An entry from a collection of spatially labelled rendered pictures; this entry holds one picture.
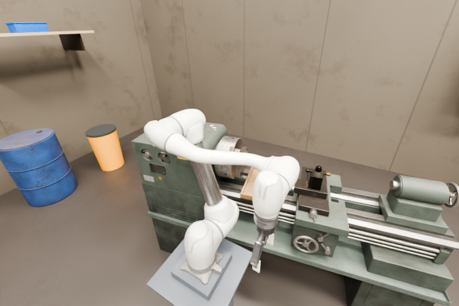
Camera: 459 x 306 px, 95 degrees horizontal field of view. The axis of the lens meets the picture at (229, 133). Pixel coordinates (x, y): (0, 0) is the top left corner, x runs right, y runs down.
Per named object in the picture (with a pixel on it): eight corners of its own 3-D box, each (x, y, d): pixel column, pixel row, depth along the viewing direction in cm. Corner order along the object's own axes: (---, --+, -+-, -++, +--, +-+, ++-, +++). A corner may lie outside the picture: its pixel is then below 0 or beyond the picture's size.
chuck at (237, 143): (218, 184, 154) (219, 143, 145) (232, 167, 183) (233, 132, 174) (229, 186, 151) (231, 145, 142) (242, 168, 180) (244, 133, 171)
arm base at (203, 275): (212, 289, 106) (212, 283, 104) (179, 268, 116) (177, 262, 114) (229, 259, 120) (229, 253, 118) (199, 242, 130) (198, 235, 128)
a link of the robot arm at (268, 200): (274, 226, 70) (288, 201, 80) (277, 190, 63) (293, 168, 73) (246, 212, 76) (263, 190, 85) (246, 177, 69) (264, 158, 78)
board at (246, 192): (240, 197, 154) (240, 193, 152) (251, 169, 184) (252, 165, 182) (281, 207, 145) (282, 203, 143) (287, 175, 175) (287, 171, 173)
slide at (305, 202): (298, 210, 135) (298, 205, 133) (300, 171, 170) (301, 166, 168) (328, 217, 129) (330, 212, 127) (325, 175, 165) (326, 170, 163)
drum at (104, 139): (115, 156, 371) (104, 121, 341) (132, 161, 353) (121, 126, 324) (93, 169, 338) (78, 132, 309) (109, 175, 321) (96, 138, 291)
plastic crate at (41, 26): (42, 31, 269) (38, 22, 264) (50, 31, 259) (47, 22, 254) (9, 33, 244) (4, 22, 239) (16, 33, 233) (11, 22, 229)
